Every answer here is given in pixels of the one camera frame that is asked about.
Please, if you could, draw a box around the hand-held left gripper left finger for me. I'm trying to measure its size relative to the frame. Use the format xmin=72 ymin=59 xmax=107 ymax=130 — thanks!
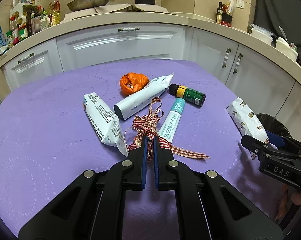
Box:
xmin=18 ymin=136 xmax=149 ymax=240

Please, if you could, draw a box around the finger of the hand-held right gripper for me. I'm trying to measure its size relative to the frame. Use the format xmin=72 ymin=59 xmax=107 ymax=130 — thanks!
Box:
xmin=241 ymin=135 xmax=288 ymax=160
xmin=267 ymin=131 xmax=301 ymax=155

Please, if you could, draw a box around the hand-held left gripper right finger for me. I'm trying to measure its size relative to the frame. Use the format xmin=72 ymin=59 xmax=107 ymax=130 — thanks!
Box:
xmin=153 ymin=136 xmax=284 ymax=240

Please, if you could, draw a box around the black lined waste bin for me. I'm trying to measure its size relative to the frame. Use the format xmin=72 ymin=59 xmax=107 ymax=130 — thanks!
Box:
xmin=256 ymin=113 xmax=293 ymax=140

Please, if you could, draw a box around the white printed snack packet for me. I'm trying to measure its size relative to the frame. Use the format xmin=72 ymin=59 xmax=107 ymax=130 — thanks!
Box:
xmin=226 ymin=97 xmax=270 ymax=160

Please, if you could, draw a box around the red checked ribbon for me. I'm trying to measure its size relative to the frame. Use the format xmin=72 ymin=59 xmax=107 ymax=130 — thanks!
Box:
xmin=124 ymin=97 xmax=211 ymax=162

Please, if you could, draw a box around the white teal toothpaste tube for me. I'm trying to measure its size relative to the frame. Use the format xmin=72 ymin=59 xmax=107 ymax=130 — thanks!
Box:
xmin=158 ymin=97 xmax=186 ymax=142

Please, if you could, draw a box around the white carton packet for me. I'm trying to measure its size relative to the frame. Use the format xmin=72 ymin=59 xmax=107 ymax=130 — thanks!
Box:
xmin=83 ymin=92 xmax=129 ymax=157

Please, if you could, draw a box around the large white tube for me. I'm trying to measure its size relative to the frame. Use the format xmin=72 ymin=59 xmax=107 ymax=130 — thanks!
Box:
xmin=114 ymin=73 xmax=175 ymax=121

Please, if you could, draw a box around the green bottle with black cap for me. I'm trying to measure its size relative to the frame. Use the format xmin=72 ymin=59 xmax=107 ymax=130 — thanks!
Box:
xmin=169 ymin=83 xmax=206 ymax=107

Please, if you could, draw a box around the small orange plastic bag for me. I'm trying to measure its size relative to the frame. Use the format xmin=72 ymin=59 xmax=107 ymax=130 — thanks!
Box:
xmin=119 ymin=72 xmax=150 ymax=96

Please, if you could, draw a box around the person's right hand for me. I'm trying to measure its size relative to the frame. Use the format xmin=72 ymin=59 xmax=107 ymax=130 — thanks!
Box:
xmin=278 ymin=191 xmax=301 ymax=220

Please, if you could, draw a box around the purple tablecloth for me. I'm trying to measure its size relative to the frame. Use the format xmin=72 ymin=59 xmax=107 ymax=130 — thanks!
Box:
xmin=0 ymin=59 xmax=291 ymax=240

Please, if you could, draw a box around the rectangular white container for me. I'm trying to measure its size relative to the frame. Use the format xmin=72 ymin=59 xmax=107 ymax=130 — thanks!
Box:
xmin=276 ymin=37 xmax=298 ymax=62

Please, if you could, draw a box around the round white lidded container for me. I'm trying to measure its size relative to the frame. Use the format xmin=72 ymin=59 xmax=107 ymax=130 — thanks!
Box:
xmin=251 ymin=24 xmax=273 ymax=45

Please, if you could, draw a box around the white kitchen cabinet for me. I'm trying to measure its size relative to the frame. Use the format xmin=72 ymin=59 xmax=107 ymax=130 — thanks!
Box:
xmin=0 ymin=22 xmax=301 ymax=140

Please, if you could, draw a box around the beige kitchen countertop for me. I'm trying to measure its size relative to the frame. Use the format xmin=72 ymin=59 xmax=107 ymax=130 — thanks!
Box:
xmin=0 ymin=17 xmax=301 ymax=85

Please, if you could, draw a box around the dark glass oil bottle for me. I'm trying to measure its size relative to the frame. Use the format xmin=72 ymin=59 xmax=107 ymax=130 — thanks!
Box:
xmin=216 ymin=2 xmax=223 ymax=25

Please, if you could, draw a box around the dark curtain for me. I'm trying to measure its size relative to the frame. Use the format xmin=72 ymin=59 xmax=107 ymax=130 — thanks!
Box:
xmin=253 ymin=0 xmax=301 ymax=60

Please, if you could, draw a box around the beige stove cover sheet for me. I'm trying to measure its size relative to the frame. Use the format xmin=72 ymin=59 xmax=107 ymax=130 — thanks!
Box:
xmin=63 ymin=4 xmax=168 ymax=22

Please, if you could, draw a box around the cluster of condiment bottles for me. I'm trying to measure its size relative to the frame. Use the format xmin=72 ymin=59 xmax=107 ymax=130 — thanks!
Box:
xmin=9 ymin=0 xmax=49 ymax=44

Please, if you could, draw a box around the white cabinet door handle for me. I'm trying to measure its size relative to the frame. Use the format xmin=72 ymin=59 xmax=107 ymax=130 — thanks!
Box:
xmin=233 ymin=53 xmax=243 ymax=75
xmin=222 ymin=48 xmax=230 ymax=68

